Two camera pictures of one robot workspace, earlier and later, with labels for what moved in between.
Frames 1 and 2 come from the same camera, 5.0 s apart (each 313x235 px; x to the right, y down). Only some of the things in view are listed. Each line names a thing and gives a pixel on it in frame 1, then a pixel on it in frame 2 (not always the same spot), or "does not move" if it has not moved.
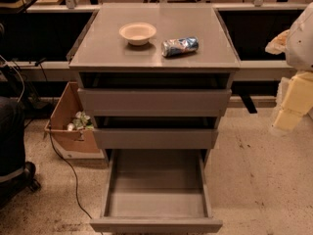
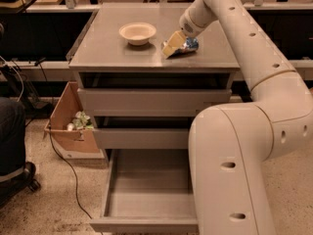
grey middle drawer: [156, 132] does not move
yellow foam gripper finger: [287, 119] → [174, 43]
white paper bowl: [138, 32] does not move
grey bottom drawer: [151, 191] does not move
